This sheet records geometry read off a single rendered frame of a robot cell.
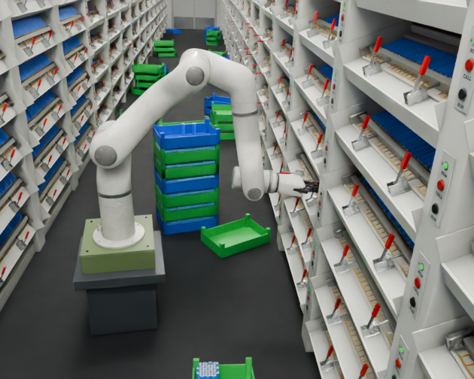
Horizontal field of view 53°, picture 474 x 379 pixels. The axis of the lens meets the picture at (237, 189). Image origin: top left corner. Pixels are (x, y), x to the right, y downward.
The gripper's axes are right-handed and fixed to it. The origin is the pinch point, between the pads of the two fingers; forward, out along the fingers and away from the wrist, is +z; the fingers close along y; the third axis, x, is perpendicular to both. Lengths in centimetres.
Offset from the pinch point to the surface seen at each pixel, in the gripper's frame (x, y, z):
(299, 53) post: 41, -45, -7
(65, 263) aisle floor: -68, -34, -99
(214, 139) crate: -10, -68, -35
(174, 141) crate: -11, -62, -55
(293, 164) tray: -7.1, -40.1, -0.1
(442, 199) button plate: 39, 92, -8
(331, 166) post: 18.2, 25.3, -4.9
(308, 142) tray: 11.9, -15.6, -2.6
